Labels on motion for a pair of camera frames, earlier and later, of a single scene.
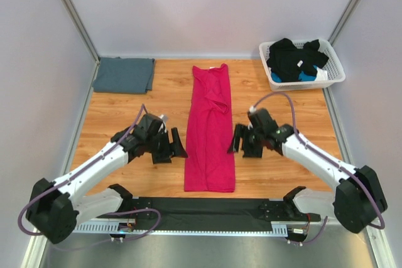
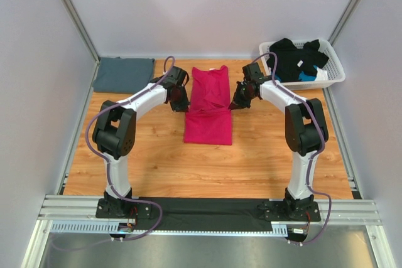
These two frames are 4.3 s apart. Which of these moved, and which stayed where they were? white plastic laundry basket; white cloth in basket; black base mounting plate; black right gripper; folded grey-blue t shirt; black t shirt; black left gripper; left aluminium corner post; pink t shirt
Moved: pink t shirt; black left gripper; black right gripper
Stayed: white cloth in basket; left aluminium corner post; white plastic laundry basket; black t shirt; black base mounting plate; folded grey-blue t shirt
